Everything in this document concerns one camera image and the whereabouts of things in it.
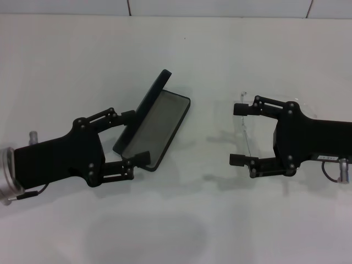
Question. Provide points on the silver round connector stub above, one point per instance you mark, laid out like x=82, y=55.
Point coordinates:
x=33, y=137

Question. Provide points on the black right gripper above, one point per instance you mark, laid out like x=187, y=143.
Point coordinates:
x=316, y=137

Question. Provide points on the black glasses case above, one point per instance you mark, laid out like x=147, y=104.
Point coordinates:
x=159, y=121

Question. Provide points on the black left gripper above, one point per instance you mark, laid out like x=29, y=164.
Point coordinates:
x=55, y=159

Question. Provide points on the clear plastic glasses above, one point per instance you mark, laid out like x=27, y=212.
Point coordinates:
x=246, y=137

